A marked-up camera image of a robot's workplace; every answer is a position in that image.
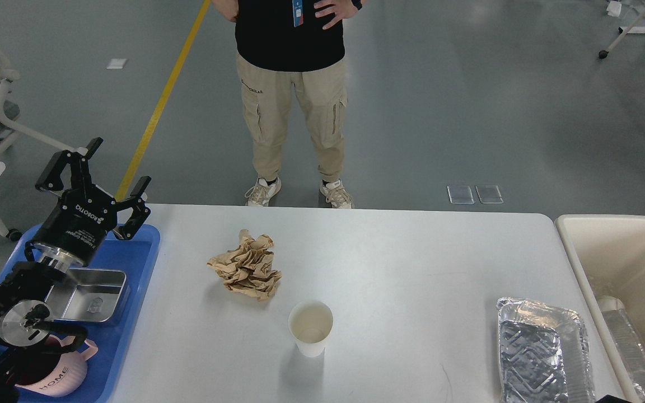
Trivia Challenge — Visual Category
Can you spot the person's left hand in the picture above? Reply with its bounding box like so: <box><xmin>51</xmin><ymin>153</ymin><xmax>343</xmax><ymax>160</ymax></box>
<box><xmin>313</xmin><ymin>0</ymin><xmax>367</xmax><ymax>30</ymax></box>

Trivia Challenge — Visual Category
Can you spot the brown paper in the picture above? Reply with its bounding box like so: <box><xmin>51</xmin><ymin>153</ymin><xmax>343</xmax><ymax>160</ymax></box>
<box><xmin>207</xmin><ymin>229</ymin><xmax>282</xmax><ymax>302</ymax></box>

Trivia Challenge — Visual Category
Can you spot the clear plastic floor plate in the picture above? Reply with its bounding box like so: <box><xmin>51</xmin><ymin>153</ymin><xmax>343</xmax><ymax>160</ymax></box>
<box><xmin>446</xmin><ymin>185</ymin><xmax>475</xmax><ymax>205</ymax></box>

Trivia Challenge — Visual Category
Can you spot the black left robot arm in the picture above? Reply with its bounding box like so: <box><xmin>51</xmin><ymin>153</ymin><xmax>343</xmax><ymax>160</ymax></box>
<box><xmin>0</xmin><ymin>137</ymin><xmax>151</xmax><ymax>402</ymax></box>

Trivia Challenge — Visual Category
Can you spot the aluminium foil tray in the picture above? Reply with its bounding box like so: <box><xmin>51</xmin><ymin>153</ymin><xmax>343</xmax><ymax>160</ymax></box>
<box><xmin>496</xmin><ymin>297</ymin><xmax>595</xmax><ymax>402</ymax></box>

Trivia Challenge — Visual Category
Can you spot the square stainless steel tray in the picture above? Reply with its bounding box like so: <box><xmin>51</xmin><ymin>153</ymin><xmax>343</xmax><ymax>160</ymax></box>
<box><xmin>44</xmin><ymin>268</ymin><xmax>128</xmax><ymax>323</ymax></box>

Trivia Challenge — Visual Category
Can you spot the foil tray inside bin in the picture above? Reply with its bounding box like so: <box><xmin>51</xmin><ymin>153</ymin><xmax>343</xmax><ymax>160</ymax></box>
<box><xmin>597</xmin><ymin>296</ymin><xmax>645</xmax><ymax>401</ymax></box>

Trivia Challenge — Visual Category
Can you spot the person in black shirt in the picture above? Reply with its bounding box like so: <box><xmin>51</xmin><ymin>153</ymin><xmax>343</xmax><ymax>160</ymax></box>
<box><xmin>234</xmin><ymin>1</ymin><xmax>354</xmax><ymax>209</ymax></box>

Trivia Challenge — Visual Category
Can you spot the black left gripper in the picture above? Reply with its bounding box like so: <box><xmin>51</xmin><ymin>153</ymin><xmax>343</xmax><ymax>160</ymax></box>
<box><xmin>31</xmin><ymin>137</ymin><xmax>151</xmax><ymax>267</ymax></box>

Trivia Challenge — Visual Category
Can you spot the person's right hand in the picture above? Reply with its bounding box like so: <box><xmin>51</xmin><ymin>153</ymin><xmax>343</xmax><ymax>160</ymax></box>
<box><xmin>212</xmin><ymin>0</ymin><xmax>240</xmax><ymax>23</ymax></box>

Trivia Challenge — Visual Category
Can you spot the white paper cup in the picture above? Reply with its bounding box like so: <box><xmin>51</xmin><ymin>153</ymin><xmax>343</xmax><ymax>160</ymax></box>
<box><xmin>288</xmin><ymin>300</ymin><xmax>334</xmax><ymax>358</ymax></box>

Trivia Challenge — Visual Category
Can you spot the beige plastic bin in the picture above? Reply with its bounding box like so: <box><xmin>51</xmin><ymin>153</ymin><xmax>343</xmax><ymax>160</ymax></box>
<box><xmin>555</xmin><ymin>214</ymin><xmax>645</xmax><ymax>402</ymax></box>

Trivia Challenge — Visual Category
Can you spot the blue plastic tray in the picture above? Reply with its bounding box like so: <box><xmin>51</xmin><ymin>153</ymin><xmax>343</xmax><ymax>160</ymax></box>
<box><xmin>0</xmin><ymin>224</ymin><xmax>160</xmax><ymax>402</ymax></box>

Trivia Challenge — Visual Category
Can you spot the pink ceramic mug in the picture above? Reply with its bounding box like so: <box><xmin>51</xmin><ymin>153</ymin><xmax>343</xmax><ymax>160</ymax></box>
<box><xmin>16</xmin><ymin>339</ymin><xmax>99</xmax><ymax>396</ymax></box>

